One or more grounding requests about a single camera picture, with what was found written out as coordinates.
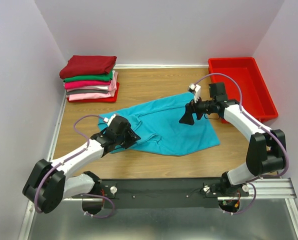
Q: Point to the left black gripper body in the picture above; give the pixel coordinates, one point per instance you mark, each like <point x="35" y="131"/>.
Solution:
<point x="130" y="136"/>

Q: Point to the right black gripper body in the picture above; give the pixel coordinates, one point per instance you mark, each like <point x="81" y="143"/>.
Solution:
<point x="196" y="109"/>

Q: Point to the teal t shirt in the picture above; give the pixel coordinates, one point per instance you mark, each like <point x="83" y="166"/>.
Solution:
<point x="157" y="124"/>

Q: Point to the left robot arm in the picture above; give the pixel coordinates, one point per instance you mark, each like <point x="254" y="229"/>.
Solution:
<point x="50" y="182"/>

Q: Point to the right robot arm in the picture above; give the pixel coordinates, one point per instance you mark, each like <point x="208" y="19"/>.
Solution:
<point x="266" y="151"/>

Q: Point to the red plastic bin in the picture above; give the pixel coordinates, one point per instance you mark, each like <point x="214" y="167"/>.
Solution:
<point x="256" y="98"/>

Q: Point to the green folded shirt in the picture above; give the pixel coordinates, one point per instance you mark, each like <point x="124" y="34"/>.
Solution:
<point x="100" y="77"/>

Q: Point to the grey folded shirt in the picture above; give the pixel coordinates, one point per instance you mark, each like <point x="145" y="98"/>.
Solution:
<point x="86" y="91"/>

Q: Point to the magenta folded shirt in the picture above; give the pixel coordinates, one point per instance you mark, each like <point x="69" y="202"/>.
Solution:
<point x="85" y="83"/>

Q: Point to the dark red folded shirt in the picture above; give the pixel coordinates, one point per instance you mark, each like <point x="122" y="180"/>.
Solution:
<point x="80" y="65"/>

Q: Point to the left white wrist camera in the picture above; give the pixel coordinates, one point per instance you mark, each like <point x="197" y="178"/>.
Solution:
<point x="108" y="120"/>

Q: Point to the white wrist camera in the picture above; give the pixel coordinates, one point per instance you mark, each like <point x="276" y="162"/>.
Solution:
<point x="108" y="120"/>
<point x="195" y="89"/>

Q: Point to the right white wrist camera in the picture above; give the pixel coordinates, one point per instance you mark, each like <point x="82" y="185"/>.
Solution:
<point x="195" y="89"/>

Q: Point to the back aluminium rail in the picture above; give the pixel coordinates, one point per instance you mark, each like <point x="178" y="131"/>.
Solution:
<point x="160" y="66"/>

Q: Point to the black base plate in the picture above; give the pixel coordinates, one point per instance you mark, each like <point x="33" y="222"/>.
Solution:
<point x="158" y="193"/>

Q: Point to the aluminium frame rail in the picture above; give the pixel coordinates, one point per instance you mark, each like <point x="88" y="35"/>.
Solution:
<point x="261" y="188"/>

